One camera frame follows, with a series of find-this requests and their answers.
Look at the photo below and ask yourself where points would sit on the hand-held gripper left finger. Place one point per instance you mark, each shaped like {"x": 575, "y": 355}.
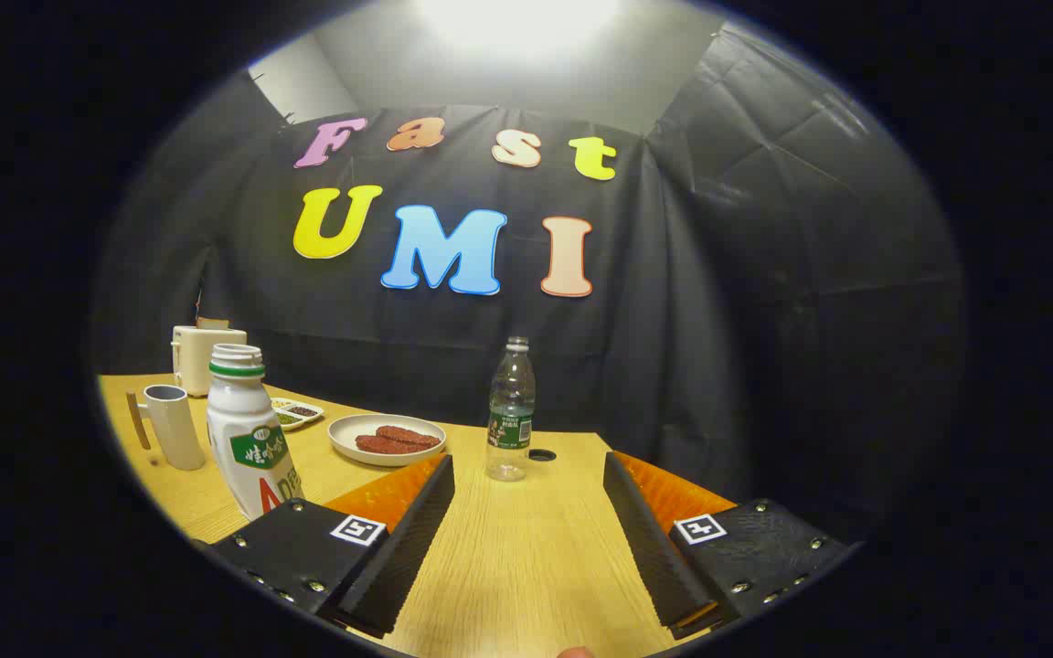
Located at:
{"x": 412, "y": 539}

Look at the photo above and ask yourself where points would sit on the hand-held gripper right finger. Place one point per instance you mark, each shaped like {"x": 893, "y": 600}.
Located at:
{"x": 650, "y": 539}

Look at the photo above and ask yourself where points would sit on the white juice bottle green label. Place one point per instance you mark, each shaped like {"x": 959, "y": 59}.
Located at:
{"x": 248, "y": 411}

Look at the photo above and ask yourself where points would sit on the small black bottle cap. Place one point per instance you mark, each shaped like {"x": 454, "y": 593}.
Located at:
{"x": 542, "y": 454}

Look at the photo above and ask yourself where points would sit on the clear plastic water bottle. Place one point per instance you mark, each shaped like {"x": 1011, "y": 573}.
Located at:
{"x": 510, "y": 411}

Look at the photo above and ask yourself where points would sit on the wooden table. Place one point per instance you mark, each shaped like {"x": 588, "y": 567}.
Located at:
{"x": 508, "y": 548}

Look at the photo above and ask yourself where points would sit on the red meat patty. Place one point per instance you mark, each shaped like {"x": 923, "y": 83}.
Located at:
{"x": 380, "y": 445}
{"x": 412, "y": 435}

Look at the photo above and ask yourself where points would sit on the white round plate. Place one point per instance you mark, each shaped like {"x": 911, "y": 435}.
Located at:
{"x": 348, "y": 429}

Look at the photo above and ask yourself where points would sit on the white divided dish of beans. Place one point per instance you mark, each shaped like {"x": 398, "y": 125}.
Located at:
{"x": 298, "y": 413}

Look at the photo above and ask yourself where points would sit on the black backdrop cloth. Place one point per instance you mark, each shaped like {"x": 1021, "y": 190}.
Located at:
{"x": 718, "y": 320}

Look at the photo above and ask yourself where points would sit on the cream toaster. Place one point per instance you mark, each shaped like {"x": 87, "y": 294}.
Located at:
{"x": 197, "y": 361}

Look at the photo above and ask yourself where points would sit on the bread slice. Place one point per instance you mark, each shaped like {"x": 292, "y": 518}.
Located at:
{"x": 212, "y": 322}

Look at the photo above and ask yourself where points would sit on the bright ceiling light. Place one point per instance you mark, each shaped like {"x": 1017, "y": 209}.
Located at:
{"x": 517, "y": 23}

